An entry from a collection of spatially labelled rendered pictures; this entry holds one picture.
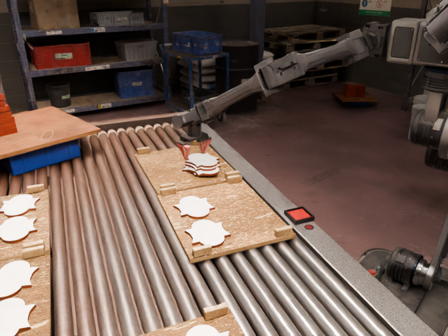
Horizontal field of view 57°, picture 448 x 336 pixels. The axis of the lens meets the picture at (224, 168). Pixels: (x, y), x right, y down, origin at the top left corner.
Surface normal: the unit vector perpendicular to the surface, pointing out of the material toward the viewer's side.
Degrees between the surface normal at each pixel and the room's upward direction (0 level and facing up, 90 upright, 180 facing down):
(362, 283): 0
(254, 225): 0
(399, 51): 90
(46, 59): 90
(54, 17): 89
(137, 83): 90
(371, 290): 0
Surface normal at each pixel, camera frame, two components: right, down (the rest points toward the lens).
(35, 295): 0.00, -0.90
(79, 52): 0.50, 0.37
